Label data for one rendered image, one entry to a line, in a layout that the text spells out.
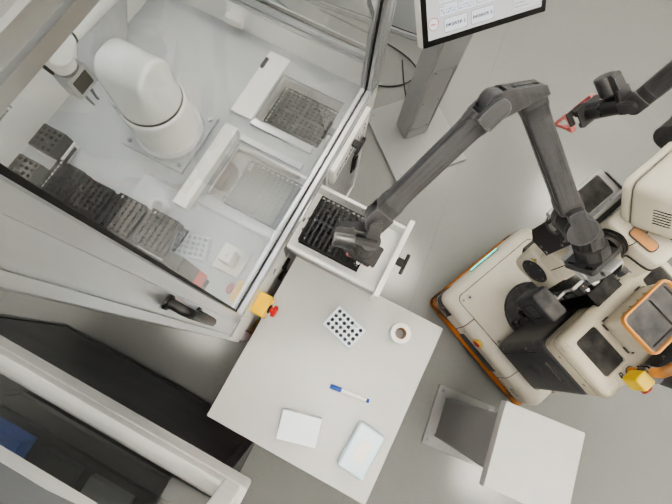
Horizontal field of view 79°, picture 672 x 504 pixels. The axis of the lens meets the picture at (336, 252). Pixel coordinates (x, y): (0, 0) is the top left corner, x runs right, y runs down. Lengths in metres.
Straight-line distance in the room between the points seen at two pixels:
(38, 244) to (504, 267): 1.98
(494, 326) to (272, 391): 1.12
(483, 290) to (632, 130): 1.61
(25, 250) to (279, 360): 1.11
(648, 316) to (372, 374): 0.92
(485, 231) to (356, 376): 1.36
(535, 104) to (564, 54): 2.34
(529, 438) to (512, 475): 0.13
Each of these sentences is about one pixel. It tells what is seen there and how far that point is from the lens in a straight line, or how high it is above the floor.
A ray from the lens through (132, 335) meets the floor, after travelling 2.40.
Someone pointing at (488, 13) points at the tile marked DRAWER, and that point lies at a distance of 1.82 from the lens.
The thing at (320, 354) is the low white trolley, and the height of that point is 0.76.
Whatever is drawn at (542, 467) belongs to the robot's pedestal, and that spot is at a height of 0.76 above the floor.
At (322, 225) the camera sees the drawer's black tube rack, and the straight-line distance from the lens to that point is 1.40.
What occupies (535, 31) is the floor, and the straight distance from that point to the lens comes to 3.37.
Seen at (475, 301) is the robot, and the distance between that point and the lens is 2.08.
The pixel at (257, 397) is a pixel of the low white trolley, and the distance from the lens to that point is 1.46.
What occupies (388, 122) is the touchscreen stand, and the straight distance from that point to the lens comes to 2.60.
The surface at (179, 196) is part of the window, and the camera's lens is 0.61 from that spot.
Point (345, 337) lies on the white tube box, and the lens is 1.41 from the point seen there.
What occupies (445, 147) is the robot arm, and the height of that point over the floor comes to 1.37.
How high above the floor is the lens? 2.20
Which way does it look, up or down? 75 degrees down
